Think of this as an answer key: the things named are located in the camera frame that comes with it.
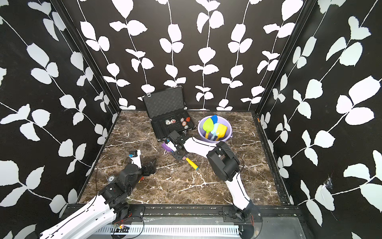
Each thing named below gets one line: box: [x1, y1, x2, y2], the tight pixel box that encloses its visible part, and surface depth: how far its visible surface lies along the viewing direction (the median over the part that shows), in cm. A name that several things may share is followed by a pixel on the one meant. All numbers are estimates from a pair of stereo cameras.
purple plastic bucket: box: [197, 115, 233, 143], surface depth 95 cm
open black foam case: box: [142, 85, 196, 142], surface depth 112 cm
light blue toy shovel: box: [210, 122, 220, 141], surface depth 99 cm
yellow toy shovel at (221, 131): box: [215, 123, 228, 141], surface depth 97 cm
